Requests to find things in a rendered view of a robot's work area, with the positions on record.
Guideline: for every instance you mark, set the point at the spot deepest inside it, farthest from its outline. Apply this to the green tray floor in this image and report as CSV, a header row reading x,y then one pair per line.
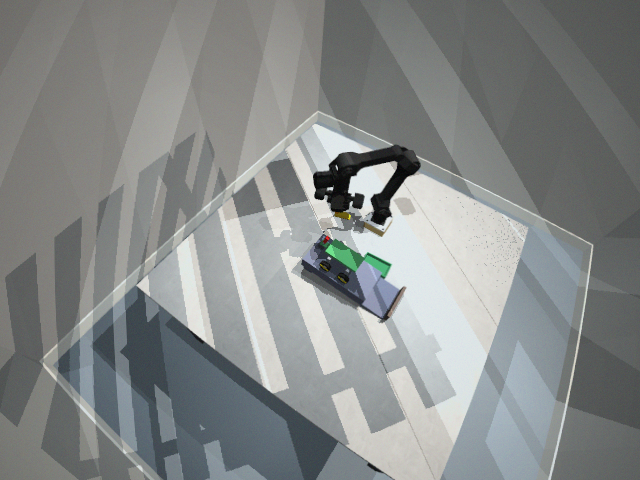
x,y
377,264

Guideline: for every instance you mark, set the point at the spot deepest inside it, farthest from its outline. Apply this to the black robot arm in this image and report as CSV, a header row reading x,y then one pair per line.
x,y
350,163

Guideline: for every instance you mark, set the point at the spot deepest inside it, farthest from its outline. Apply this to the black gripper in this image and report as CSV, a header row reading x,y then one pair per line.
x,y
358,199

